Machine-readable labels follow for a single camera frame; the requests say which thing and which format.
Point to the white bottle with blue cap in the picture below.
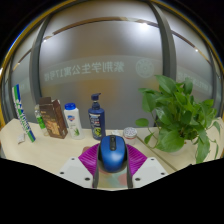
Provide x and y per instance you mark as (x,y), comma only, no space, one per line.
(74,122)

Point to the green plant in white pot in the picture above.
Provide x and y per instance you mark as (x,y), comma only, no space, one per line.
(176,116)

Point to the blue computer mouse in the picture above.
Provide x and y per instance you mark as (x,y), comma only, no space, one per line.
(112,154)

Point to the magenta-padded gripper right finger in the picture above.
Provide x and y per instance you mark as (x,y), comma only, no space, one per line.
(143,168)

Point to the small white jar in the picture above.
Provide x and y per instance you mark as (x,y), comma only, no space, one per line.
(130,135)

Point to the dark blue pump bottle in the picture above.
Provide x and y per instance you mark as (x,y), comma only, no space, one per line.
(97,121)

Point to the tall white green tube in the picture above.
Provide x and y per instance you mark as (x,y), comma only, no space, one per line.
(22,115)

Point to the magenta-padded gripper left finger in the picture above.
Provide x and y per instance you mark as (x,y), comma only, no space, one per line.
(81,168)

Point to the floral print mouse pad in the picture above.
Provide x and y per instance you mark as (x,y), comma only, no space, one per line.
(113,180)

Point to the brown carton box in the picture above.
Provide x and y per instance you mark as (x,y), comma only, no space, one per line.
(54,119)

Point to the small white packet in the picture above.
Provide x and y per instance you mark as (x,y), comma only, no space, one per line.
(21,138)

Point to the crumpled white tissue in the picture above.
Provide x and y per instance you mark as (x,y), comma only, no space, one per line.
(116,132)

